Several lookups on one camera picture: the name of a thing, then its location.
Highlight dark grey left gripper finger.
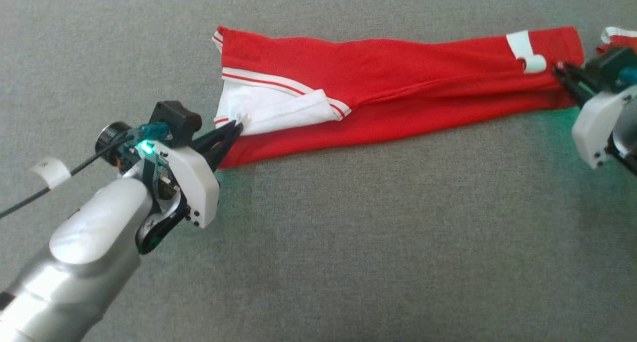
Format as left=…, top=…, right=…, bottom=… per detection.
left=206, top=131, right=243, bottom=172
left=191, top=121, right=245, bottom=152

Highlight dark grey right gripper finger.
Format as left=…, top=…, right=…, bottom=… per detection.
left=557, top=72, right=596, bottom=109
left=552, top=62, right=604, bottom=92

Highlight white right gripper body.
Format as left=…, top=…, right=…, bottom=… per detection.
left=571, top=85, right=637, bottom=170

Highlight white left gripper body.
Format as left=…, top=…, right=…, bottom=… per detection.
left=152, top=140, right=221, bottom=229

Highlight red shorts with white stripe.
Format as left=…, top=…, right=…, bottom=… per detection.
left=596, top=26, right=637, bottom=55

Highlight red Bulls 23 jersey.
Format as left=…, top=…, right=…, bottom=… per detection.
left=212, top=25, right=586, bottom=170

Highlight grey fabric sofa seat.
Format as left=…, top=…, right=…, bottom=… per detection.
left=0, top=0, right=637, bottom=342

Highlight black left cable teal plug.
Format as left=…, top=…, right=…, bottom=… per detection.
left=0, top=123, right=170, bottom=219

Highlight white cable tape tag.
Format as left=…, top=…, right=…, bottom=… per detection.
left=30, top=156, right=72, bottom=190

